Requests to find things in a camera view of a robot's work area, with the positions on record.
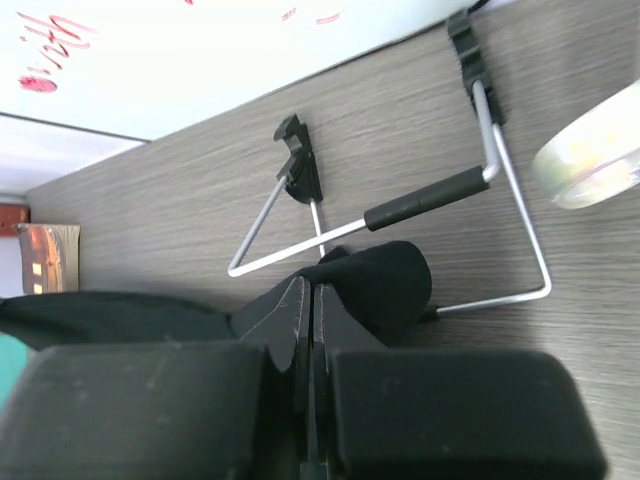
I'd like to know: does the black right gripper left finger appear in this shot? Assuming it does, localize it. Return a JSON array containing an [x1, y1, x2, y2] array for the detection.
[[1, 278, 311, 479]]

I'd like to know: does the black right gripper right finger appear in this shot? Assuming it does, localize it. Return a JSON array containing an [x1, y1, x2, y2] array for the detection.
[[310, 286, 608, 479]]

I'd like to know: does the black t shirt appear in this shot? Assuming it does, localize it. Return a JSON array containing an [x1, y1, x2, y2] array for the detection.
[[1, 241, 432, 351]]

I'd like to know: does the orange brown cover book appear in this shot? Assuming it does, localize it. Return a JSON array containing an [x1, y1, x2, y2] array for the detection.
[[15, 223, 80, 295]]

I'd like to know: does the white mug orange inside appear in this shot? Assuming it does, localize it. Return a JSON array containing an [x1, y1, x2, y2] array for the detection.
[[533, 82, 639, 209]]

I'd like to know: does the teal plastic cutting board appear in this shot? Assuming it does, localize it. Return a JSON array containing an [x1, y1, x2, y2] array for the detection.
[[0, 334, 29, 406]]

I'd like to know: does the red brown die block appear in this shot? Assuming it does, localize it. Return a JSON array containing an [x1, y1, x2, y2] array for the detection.
[[0, 203, 30, 237]]

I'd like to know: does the small whiteboard with red writing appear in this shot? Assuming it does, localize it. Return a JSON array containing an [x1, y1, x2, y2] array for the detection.
[[1, 1, 464, 140]]

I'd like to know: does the black wire book stand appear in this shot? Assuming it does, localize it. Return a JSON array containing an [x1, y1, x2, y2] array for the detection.
[[227, 9, 553, 320]]

